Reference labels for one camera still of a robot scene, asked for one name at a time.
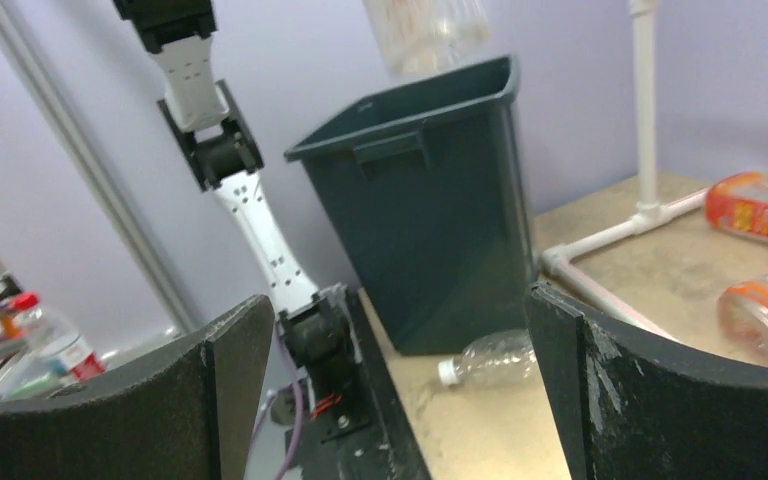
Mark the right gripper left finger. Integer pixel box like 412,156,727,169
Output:
0,295,275,479

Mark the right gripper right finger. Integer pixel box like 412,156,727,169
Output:
526,282,768,479

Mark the large crushed orange label bottle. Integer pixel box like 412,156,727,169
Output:
704,171,768,243

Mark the clear bottle silver cap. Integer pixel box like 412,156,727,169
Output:
363,0,489,76

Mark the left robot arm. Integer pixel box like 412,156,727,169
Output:
115,1,374,441

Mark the dark green plastic bin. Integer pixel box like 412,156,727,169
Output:
285,55,538,356

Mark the clear bottle white cap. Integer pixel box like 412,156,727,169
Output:
437,329,538,387

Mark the red cap bottle off table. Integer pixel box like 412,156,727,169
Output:
0,292,107,401

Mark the purple cable loop front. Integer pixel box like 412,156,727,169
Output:
244,324,307,480

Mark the white PVC pipe frame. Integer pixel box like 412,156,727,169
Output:
540,0,707,340

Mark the aluminium frame post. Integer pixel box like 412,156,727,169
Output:
0,1,201,333

